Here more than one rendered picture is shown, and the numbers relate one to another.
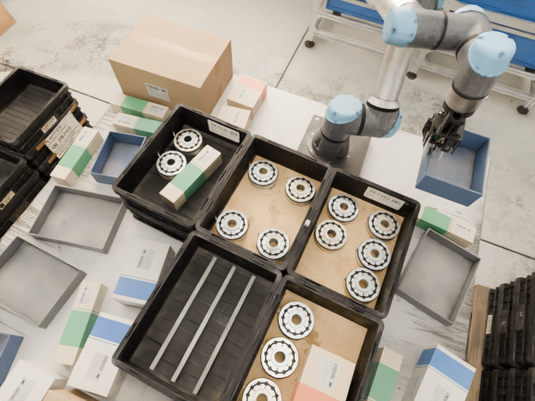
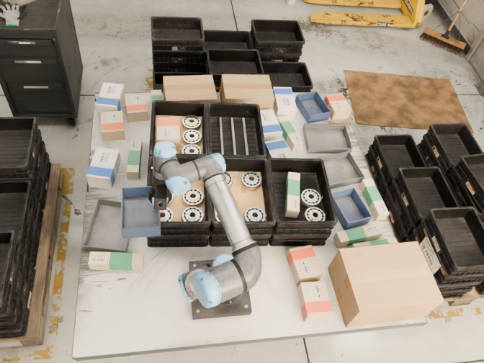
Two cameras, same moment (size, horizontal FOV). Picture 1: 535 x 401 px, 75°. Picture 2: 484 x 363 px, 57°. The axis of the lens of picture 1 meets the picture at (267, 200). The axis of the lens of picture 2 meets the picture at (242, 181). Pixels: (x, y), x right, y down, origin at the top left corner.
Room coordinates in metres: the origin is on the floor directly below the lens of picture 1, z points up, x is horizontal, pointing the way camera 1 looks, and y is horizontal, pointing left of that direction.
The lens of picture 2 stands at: (1.58, -0.73, 2.65)
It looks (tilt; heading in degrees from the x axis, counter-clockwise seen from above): 52 degrees down; 146
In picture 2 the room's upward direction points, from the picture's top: 11 degrees clockwise
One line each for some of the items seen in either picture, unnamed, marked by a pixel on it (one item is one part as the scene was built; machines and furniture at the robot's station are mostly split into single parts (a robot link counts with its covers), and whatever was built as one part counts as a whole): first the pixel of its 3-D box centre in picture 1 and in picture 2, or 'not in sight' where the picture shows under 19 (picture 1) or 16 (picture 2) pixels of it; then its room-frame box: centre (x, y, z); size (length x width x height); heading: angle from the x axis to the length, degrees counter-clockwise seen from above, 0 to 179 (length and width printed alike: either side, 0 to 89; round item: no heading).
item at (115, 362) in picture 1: (202, 315); (235, 130); (0.14, 0.14, 0.92); 0.40 x 0.30 x 0.02; 159
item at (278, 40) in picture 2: not in sight; (273, 53); (-1.02, 1.10, 0.37); 0.40 x 0.30 x 0.45; 73
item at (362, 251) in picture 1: (374, 254); not in sight; (0.38, -0.35, 0.86); 0.10 x 0.10 x 0.01
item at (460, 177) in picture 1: (452, 162); (140, 211); (0.58, -0.51, 1.10); 0.20 x 0.15 x 0.07; 163
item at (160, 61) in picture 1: (175, 68); (382, 283); (1.17, 0.45, 0.80); 0.40 x 0.30 x 0.20; 74
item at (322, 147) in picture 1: (333, 138); not in sight; (0.87, -0.23, 0.80); 0.15 x 0.15 x 0.10
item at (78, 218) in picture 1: (80, 218); (335, 170); (0.46, 0.66, 0.73); 0.27 x 0.20 x 0.05; 83
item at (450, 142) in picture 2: not in sight; (447, 158); (0.43, 1.85, 0.31); 0.40 x 0.30 x 0.34; 163
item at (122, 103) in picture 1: (141, 110); (374, 248); (0.98, 0.57, 0.73); 0.24 x 0.06 x 0.06; 77
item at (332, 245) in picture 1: (331, 234); (192, 196); (0.44, -0.21, 0.86); 0.10 x 0.10 x 0.01
